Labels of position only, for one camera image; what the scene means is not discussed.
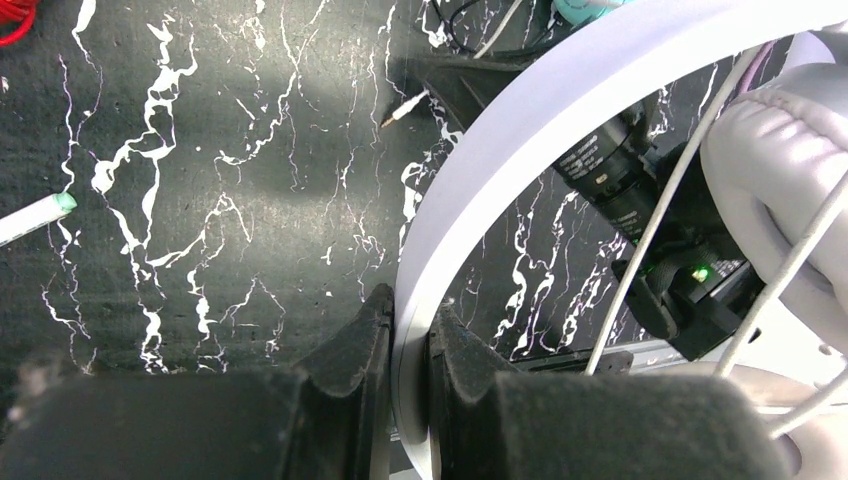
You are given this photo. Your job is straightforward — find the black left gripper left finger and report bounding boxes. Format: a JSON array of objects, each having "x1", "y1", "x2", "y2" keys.
[{"x1": 1, "y1": 284, "x2": 394, "y2": 479}]

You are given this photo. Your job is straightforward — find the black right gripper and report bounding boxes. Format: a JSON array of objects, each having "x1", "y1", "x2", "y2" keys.
[{"x1": 408, "y1": 54, "x2": 716, "y2": 246}]

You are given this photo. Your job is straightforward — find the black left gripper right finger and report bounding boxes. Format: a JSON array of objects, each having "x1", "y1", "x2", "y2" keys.
[{"x1": 428, "y1": 306, "x2": 799, "y2": 479}]

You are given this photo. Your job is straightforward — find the white beige headphones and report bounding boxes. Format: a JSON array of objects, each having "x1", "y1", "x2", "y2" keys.
[{"x1": 379, "y1": 0, "x2": 848, "y2": 480}]

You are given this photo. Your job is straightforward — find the red headphones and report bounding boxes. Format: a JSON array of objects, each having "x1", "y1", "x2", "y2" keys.
[{"x1": 1, "y1": 0, "x2": 40, "y2": 47}]

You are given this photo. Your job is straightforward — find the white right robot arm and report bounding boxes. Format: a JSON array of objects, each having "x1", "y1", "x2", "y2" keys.
[{"x1": 549, "y1": 63, "x2": 847, "y2": 360}]

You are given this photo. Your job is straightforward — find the teal headphones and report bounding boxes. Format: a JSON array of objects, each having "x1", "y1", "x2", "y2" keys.
[{"x1": 552, "y1": 0, "x2": 629, "y2": 26}]

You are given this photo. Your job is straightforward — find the white green capped pen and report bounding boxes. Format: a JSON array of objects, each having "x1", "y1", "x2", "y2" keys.
[{"x1": 1, "y1": 192, "x2": 77, "y2": 246}]

